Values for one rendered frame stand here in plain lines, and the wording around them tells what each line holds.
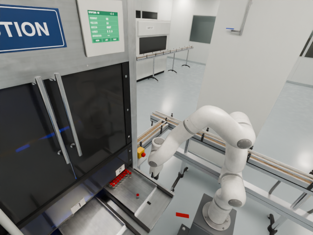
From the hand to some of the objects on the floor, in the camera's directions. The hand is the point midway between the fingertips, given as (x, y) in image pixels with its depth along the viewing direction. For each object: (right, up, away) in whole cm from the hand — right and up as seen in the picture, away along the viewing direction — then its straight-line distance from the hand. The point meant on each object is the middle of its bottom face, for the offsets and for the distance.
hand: (156, 176), depth 107 cm
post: (-26, -78, +81) cm, 115 cm away
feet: (+128, -93, +73) cm, 174 cm away
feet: (+35, -52, +127) cm, 142 cm away
